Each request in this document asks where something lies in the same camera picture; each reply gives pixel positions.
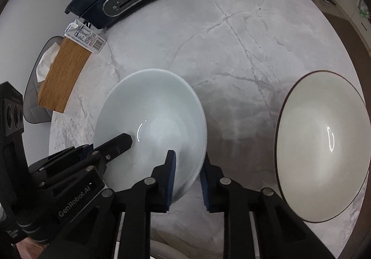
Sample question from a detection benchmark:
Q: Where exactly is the medium white bowl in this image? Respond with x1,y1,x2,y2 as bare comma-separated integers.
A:
94,69,207,202

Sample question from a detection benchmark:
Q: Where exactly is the floral cream bowl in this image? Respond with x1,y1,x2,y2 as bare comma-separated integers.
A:
275,71,370,223

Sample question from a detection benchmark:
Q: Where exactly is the grey quilted chair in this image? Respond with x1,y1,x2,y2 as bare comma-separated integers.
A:
23,36,63,124

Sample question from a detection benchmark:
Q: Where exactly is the wooden tissue box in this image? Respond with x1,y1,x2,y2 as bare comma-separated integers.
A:
38,38,91,114

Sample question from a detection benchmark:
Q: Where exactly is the small milk carton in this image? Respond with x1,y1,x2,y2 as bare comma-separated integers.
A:
64,19,106,54

